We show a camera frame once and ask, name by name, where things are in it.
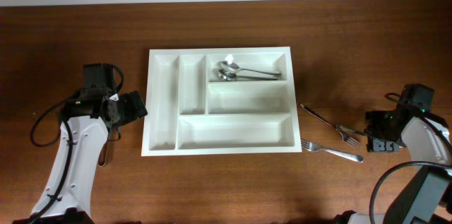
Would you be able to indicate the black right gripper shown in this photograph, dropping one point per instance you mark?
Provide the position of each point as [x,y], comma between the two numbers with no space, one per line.
[373,143]

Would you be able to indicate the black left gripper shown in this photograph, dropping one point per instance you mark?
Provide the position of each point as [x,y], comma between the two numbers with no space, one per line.
[134,106]

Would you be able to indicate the dark-handled steel fork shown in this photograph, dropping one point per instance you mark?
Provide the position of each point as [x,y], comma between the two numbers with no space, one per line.
[346,137]

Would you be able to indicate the steel tablespoon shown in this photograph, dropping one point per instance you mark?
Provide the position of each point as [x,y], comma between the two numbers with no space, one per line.
[235,68]

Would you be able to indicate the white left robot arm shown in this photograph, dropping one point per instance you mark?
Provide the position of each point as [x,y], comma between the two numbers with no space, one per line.
[87,123]

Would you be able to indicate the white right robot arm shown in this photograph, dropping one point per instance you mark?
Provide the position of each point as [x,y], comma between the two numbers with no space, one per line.
[427,141]

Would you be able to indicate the steel kitchen tongs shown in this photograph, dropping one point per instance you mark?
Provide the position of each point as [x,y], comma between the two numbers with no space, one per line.
[106,151]

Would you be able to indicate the white cutlery tray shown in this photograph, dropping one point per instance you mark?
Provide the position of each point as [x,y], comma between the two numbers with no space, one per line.
[191,111]

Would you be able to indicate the steel spoon in tray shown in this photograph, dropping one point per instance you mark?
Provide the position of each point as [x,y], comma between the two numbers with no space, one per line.
[228,76]

